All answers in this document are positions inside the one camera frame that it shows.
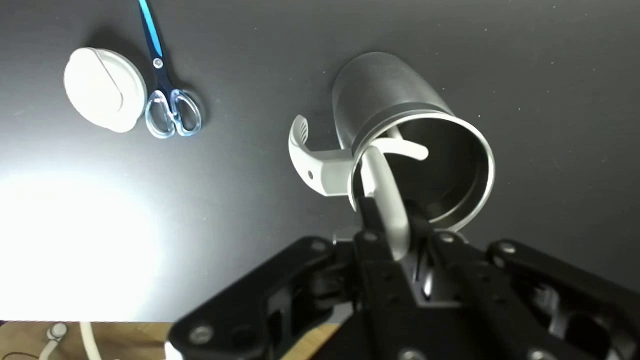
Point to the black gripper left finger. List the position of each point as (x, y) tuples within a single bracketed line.
[(312, 300)]

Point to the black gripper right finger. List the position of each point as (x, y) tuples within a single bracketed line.
[(521, 306)]

